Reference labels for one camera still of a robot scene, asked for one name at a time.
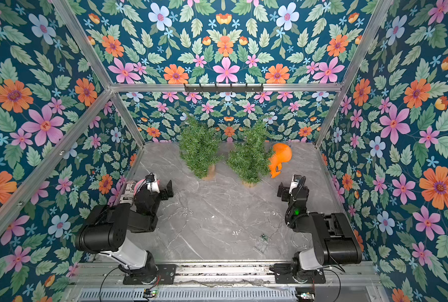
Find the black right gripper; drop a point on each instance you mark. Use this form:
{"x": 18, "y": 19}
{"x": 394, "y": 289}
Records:
{"x": 284, "y": 192}

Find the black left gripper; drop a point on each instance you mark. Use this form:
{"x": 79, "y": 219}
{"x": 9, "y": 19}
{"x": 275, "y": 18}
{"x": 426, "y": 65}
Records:
{"x": 165, "y": 190}

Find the green christmas tree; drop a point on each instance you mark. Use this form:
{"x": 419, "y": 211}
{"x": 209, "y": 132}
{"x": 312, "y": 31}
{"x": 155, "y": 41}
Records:
{"x": 250, "y": 160}
{"x": 199, "y": 146}

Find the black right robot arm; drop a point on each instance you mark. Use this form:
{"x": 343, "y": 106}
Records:
{"x": 333, "y": 240}

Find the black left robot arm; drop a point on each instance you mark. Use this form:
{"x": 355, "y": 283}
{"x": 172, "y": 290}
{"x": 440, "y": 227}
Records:
{"x": 105, "y": 229}

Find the pink alarm clock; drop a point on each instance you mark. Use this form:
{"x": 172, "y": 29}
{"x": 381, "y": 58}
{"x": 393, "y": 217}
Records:
{"x": 129, "y": 189}

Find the orange plush toy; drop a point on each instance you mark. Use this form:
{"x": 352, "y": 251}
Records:
{"x": 282, "y": 153}

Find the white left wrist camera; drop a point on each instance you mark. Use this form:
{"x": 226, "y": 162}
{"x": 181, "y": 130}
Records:
{"x": 152, "y": 183}

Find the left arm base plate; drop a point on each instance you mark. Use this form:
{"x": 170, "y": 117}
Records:
{"x": 163, "y": 274}

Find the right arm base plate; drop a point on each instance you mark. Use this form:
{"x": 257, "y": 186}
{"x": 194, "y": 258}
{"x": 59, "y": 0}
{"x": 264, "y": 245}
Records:
{"x": 293, "y": 274}

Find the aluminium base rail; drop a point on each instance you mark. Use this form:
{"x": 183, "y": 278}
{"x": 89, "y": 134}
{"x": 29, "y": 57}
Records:
{"x": 225, "y": 274}

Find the aluminium frame struts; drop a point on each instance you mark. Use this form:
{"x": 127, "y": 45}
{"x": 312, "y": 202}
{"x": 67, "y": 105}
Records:
{"x": 12, "y": 208}

